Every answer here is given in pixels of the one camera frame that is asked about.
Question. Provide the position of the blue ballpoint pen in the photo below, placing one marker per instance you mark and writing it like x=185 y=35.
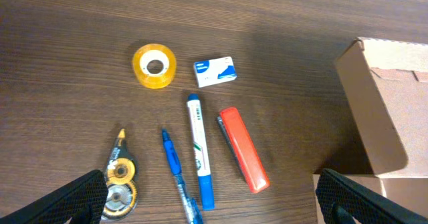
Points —
x=190 y=207

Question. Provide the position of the brown cardboard box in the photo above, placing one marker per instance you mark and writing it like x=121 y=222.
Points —
x=386 y=85

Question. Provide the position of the orange red stapler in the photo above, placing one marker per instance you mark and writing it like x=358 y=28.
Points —
x=238 y=138

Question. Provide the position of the yellow clear tape roll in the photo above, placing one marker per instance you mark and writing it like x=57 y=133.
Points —
x=154 y=65

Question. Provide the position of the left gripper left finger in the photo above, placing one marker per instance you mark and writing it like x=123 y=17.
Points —
x=80 y=201

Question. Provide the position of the black yellow correction tape dispenser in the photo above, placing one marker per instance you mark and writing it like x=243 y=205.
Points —
x=119 y=175

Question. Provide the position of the white blue staples box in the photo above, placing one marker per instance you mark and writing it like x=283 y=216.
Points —
x=216 y=71

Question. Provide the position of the white blue marker pen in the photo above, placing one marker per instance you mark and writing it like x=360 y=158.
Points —
x=201 y=152

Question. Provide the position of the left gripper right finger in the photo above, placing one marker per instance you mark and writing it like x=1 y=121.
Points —
x=343 y=200

